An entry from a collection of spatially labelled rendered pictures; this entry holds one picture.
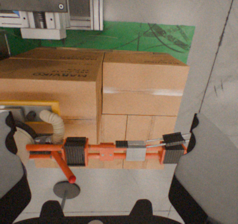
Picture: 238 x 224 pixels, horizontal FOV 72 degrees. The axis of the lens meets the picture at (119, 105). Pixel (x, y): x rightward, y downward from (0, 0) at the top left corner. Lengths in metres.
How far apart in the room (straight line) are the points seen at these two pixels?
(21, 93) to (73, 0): 0.86
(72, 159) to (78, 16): 1.10
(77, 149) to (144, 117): 0.80
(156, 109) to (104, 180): 1.66
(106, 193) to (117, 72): 2.15
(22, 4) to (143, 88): 0.84
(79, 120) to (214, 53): 1.51
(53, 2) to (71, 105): 0.42
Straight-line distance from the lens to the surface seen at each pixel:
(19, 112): 0.70
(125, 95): 1.20
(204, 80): 1.98
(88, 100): 0.77
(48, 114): 0.64
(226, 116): 2.36
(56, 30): 0.67
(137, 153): 0.61
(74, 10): 1.45
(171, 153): 0.63
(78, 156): 0.62
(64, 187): 2.82
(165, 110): 1.31
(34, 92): 0.83
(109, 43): 1.64
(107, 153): 0.60
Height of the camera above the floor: 1.63
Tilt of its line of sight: 63 degrees down
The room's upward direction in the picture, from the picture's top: 176 degrees clockwise
